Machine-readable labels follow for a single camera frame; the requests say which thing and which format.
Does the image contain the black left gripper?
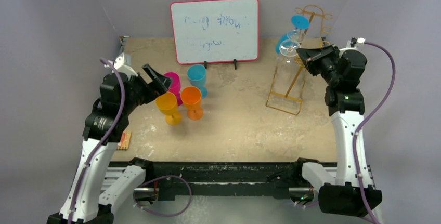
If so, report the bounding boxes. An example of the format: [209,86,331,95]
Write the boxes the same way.
[123,63,173,114]

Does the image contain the pink wine glass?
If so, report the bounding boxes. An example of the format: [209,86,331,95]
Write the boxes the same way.
[164,72,183,106]

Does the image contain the yellow wine glass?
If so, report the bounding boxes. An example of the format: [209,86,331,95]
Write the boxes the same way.
[155,92,182,126]

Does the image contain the clear wine glass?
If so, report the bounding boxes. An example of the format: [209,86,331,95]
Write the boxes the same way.
[274,37,301,90]
[286,29,305,43]

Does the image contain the orange wine glass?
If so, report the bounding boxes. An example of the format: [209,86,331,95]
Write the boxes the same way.
[181,86,203,121]

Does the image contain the light blue wine glass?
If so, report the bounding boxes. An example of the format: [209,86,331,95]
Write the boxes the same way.
[187,64,208,98]

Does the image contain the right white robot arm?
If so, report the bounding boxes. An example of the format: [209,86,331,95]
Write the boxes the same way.
[292,45,382,217]

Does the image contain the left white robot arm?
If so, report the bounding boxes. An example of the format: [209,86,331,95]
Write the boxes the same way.
[47,64,173,223]

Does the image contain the rear blue wine glass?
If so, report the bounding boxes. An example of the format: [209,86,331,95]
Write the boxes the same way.
[275,15,310,57]

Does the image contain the red framed whiteboard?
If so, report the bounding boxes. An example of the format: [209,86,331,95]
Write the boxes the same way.
[170,0,260,65]

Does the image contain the orange small circuit board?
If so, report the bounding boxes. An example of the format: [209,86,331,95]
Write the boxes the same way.
[117,130,132,150]

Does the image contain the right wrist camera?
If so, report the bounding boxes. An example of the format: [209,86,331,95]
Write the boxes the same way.
[339,37,366,56]

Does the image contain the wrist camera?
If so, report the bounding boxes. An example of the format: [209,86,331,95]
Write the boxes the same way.
[104,52,138,78]
[339,37,366,56]

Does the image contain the gold wire wine glass rack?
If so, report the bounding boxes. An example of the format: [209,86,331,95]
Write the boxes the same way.
[265,4,333,115]

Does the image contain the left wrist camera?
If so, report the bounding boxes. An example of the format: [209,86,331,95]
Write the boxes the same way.
[104,52,138,78]

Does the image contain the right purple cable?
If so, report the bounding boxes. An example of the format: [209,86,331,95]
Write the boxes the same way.
[296,42,397,224]

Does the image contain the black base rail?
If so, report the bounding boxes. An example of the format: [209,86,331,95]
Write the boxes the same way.
[129,159,314,202]

